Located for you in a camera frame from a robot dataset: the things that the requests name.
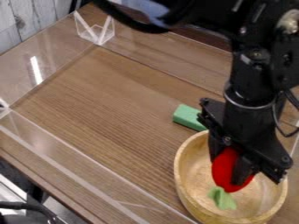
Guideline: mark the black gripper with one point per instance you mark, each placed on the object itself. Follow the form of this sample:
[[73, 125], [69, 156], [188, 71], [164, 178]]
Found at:
[[247, 128]]

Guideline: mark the red plush strawberry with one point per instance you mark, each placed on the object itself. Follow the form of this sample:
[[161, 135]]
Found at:
[[221, 170]]

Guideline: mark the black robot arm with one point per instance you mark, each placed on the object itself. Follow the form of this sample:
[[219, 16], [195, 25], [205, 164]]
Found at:
[[261, 28]]

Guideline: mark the wooden bowl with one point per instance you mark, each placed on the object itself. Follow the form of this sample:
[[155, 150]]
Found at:
[[193, 180]]

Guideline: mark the green foam block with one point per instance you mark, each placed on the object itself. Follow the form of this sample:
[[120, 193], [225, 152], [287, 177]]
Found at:
[[185, 116]]

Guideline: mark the clear acrylic enclosure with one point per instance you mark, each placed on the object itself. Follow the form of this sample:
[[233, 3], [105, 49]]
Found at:
[[88, 92]]

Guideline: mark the black metal table bracket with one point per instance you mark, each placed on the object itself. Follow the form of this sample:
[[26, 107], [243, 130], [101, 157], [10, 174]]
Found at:
[[40, 214]]

